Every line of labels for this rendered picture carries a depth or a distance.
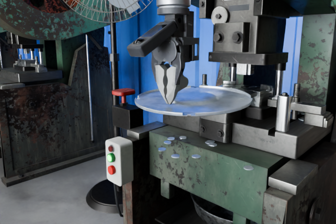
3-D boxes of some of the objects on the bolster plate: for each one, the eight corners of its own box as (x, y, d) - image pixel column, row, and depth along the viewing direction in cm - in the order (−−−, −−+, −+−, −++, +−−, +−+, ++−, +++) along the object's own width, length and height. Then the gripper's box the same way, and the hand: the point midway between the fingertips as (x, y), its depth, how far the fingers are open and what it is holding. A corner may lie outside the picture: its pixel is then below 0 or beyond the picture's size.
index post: (285, 132, 72) (288, 94, 70) (273, 130, 74) (276, 92, 72) (289, 130, 74) (293, 92, 72) (278, 127, 76) (281, 91, 74)
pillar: (279, 102, 91) (282, 57, 89) (272, 101, 93) (275, 57, 90) (282, 101, 93) (285, 57, 90) (275, 100, 94) (278, 56, 92)
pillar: (233, 95, 102) (235, 55, 100) (227, 94, 104) (229, 55, 101) (236, 94, 104) (238, 55, 101) (231, 93, 105) (233, 54, 103)
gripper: (203, 9, 65) (201, 102, 69) (173, 11, 71) (173, 97, 75) (178, 6, 59) (177, 108, 63) (147, 9, 65) (148, 102, 69)
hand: (166, 99), depth 67 cm, fingers closed
